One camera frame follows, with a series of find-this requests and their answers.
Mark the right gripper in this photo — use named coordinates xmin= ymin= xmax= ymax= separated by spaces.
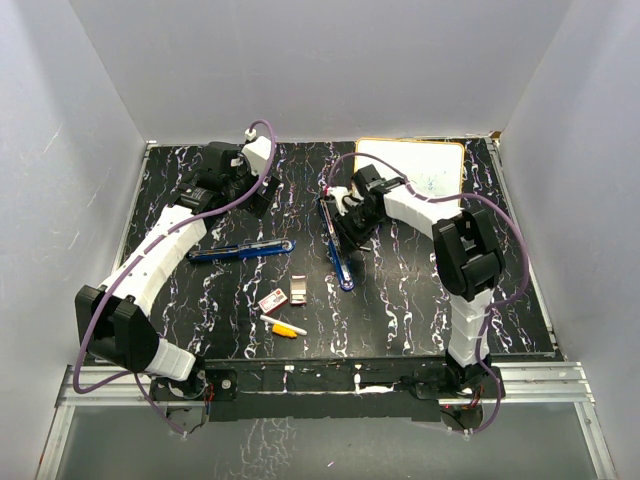
xmin=331 ymin=205 xmax=384 ymax=257

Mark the staple tray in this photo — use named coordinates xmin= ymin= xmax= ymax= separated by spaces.
xmin=289 ymin=275 xmax=307 ymax=306

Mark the red white staple box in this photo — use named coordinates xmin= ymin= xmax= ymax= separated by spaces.
xmin=258 ymin=288 xmax=288 ymax=314

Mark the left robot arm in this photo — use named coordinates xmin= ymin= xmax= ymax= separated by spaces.
xmin=75 ymin=136 xmax=278 ymax=399

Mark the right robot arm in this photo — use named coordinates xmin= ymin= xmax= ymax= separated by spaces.
xmin=324 ymin=165 xmax=505 ymax=397

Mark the white marker pen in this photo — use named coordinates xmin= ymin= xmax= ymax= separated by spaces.
xmin=260 ymin=314 xmax=308 ymax=336

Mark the yellow marker cap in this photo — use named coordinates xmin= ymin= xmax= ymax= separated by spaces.
xmin=272 ymin=324 xmax=298 ymax=339

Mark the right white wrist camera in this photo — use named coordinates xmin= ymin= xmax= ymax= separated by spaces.
xmin=325 ymin=186 xmax=359 ymax=215

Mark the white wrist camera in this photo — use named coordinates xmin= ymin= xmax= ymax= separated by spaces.
xmin=325 ymin=186 xmax=359 ymax=215
xmin=241 ymin=128 xmax=273 ymax=175

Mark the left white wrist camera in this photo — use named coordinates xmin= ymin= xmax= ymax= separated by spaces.
xmin=241 ymin=128 xmax=273 ymax=175

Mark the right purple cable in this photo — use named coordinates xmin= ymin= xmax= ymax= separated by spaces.
xmin=324 ymin=152 xmax=531 ymax=436

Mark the purple cable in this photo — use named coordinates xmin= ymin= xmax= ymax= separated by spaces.
xmin=72 ymin=118 xmax=279 ymax=439
xmin=324 ymin=152 xmax=531 ymax=436

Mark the small whiteboard orange frame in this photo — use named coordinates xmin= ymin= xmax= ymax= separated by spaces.
xmin=356 ymin=138 xmax=466 ymax=197

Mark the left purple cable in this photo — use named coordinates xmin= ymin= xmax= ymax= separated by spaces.
xmin=72 ymin=118 xmax=279 ymax=439

